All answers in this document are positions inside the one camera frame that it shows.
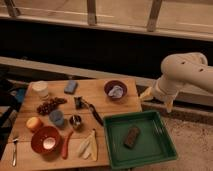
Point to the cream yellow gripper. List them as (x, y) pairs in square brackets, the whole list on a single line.
[(155, 93)]

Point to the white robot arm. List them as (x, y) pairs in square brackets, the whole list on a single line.
[(179, 70)]

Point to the small metal cup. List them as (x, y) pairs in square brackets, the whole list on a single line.
[(76, 122)]

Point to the blue plastic cup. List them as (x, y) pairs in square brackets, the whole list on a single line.
[(56, 117)]

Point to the white cup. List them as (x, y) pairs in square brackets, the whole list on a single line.
[(41, 88)]

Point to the silver metal fork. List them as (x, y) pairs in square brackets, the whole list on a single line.
[(14, 159)]

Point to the maroon bowl with cloth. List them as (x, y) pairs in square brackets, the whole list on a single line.
[(115, 89)]

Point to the brown sponge block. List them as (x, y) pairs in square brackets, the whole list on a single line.
[(131, 137)]

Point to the green plastic tray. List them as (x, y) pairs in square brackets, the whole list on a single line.
[(153, 145)]

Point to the blue sponge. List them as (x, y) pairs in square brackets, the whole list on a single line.
[(70, 87)]

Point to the peeled banana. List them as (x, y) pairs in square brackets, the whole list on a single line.
[(88, 147)]

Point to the wooden board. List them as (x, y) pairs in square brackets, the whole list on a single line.
[(92, 91)]

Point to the bunch of dark grapes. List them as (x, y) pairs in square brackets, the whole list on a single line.
[(47, 107)]

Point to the red bowl with egg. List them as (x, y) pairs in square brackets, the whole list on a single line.
[(45, 140)]

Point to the orange apple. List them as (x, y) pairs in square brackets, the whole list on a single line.
[(34, 123)]

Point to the black handled tool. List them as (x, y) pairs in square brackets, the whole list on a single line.
[(81, 103)]

